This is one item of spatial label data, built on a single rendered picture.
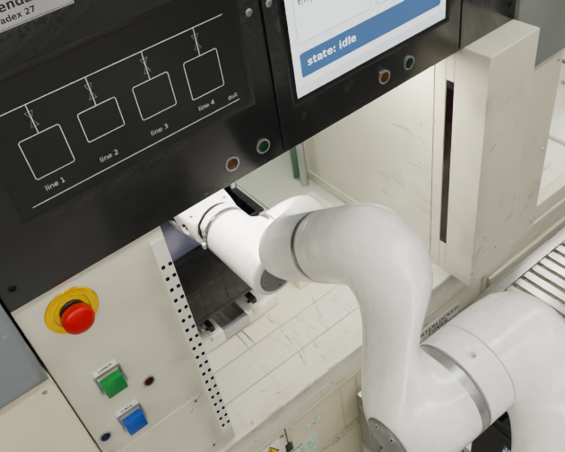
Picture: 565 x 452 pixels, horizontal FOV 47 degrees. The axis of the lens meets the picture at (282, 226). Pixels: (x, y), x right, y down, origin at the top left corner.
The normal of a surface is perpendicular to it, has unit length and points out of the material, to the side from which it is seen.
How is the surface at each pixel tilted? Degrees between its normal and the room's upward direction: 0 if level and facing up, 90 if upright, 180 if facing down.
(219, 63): 90
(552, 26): 90
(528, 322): 26
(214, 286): 90
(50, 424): 90
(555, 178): 0
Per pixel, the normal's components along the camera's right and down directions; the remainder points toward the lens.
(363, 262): -0.64, 0.11
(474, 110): -0.78, 0.50
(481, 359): 0.09, -0.50
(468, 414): 0.44, 0.04
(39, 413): 0.61, 0.48
